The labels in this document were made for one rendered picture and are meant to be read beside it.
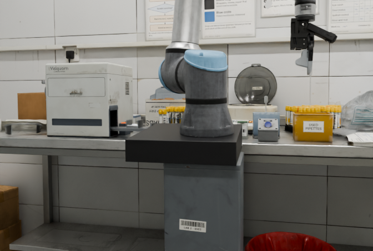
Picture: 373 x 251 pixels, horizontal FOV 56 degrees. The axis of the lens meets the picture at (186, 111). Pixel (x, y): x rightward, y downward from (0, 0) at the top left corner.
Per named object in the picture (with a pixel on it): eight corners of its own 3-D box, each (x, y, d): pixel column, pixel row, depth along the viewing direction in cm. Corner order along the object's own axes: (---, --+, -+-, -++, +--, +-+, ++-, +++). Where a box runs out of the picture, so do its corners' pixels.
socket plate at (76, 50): (65, 61, 209) (64, 46, 209) (66, 61, 210) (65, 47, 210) (78, 61, 207) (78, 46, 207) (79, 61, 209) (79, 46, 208)
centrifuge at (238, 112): (215, 132, 154) (215, 105, 154) (231, 126, 182) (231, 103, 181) (271, 135, 146) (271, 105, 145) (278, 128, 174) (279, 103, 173)
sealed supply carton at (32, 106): (17, 127, 187) (16, 92, 186) (47, 123, 210) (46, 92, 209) (66, 128, 178) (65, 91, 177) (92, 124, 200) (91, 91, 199)
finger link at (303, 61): (295, 75, 133) (295, 50, 132) (311, 74, 131) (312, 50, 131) (295, 74, 130) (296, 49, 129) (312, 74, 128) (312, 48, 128)
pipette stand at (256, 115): (253, 138, 136) (253, 113, 135) (252, 136, 143) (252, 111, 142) (280, 139, 135) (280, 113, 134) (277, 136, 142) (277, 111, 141)
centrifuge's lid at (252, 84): (234, 63, 181) (237, 66, 189) (232, 111, 180) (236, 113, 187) (277, 62, 174) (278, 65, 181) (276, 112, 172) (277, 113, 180)
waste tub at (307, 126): (293, 141, 127) (293, 114, 127) (292, 136, 140) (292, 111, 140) (333, 142, 124) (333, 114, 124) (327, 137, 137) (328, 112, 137)
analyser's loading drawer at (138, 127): (102, 132, 140) (101, 119, 140) (109, 130, 147) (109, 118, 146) (151, 133, 136) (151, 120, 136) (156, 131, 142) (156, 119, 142)
